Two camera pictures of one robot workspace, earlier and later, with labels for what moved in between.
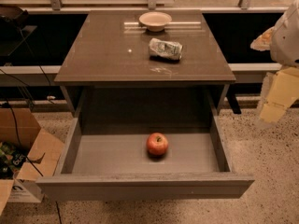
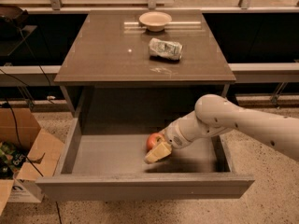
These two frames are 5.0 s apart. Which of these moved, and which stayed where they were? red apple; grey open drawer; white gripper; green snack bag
Moved: white gripper
Stayed: red apple; green snack bag; grey open drawer
